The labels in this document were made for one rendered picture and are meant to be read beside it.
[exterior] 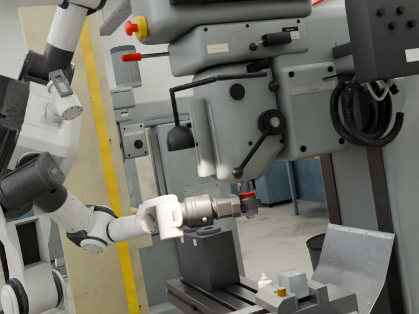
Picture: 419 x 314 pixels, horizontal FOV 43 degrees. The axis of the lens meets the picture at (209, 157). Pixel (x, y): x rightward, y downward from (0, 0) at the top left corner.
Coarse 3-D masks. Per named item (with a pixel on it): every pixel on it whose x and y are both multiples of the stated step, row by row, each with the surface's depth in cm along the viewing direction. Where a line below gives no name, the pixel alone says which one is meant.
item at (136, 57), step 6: (126, 54) 148; (132, 54) 148; (138, 54) 149; (144, 54) 150; (150, 54) 150; (156, 54) 151; (162, 54) 152; (168, 54) 153; (126, 60) 148; (132, 60) 148; (138, 60) 149
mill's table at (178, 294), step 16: (176, 288) 190; (192, 288) 187; (224, 288) 181; (240, 288) 178; (256, 288) 175; (176, 304) 193; (192, 304) 177; (208, 304) 167; (224, 304) 167; (240, 304) 162
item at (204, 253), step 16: (176, 240) 197; (192, 240) 186; (208, 240) 180; (224, 240) 183; (192, 256) 188; (208, 256) 180; (224, 256) 183; (192, 272) 190; (208, 272) 179; (224, 272) 182; (208, 288) 181
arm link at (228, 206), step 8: (200, 200) 147; (208, 200) 147; (216, 200) 148; (224, 200) 147; (232, 200) 146; (200, 208) 146; (208, 208) 146; (216, 208) 147; (224, 208) 146; (232, 208) 145; (240, 208) 145; (200, 216) 146; (208, 216) 146; (216, 216) 148; (224, 216) 147; (232, 216) 147; (240, 216) 147; (200, 224) 147; (208, 224) 148
